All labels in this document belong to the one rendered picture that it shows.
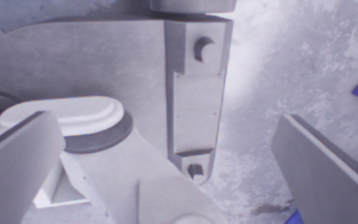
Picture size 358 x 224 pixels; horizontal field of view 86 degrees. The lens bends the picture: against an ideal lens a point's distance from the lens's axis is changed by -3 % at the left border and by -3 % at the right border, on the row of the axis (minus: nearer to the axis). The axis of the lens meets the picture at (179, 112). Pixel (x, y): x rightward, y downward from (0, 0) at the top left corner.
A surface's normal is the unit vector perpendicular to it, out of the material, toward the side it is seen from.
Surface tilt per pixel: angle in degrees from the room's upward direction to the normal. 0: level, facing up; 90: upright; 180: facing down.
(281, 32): 0
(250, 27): 0
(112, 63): 0
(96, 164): 90
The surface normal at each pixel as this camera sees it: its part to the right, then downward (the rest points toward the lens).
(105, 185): 0.01, -0.86
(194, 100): 0.19, 0.50
